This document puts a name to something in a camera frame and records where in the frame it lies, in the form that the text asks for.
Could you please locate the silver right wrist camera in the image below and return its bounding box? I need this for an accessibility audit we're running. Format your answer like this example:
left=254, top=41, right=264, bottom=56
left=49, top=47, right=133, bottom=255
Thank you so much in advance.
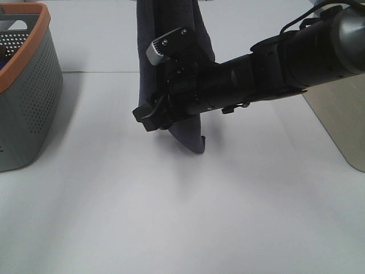
left=146, top=27, right=196, bottom=66

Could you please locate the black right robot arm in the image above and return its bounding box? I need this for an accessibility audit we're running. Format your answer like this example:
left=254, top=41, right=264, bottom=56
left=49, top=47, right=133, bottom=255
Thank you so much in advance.
left=133, top=1, right=364, bottom=131

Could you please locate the dark grey towel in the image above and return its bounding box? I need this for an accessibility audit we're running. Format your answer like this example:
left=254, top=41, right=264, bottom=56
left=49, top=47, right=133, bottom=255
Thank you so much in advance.
left=135, top=0, right=216, bottom=155

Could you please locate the grey basket with orange rim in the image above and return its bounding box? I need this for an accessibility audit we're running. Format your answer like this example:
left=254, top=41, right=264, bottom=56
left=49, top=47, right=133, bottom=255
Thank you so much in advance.
left=1, top=2, right=63, bottom=172

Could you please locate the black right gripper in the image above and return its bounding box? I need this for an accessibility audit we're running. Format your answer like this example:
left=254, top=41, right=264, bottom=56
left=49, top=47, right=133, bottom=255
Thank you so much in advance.
left=132, top=42, right=205, bottom=132

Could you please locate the beige basket with grey rim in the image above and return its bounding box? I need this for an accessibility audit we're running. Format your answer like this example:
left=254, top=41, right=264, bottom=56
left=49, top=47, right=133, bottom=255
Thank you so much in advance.
left=302, top=0, right=365, bottom=173

